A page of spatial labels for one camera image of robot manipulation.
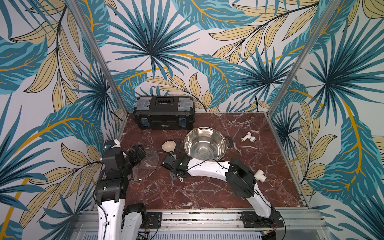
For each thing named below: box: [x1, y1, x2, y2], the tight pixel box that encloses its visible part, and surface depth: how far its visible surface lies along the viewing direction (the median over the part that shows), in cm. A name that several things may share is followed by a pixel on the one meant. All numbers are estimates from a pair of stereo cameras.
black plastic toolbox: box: [133, 95, 195, 130], surface depth 101 cm
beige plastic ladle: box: [162, 140, 176, 153], surface depth 98 cm
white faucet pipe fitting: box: [240, 131, 257, 143], surface depth 105 cm
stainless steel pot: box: [176, 126, 234, 161], surface depth 95 cm
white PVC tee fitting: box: [254, 169, 267, 183], surface depth 88 cm
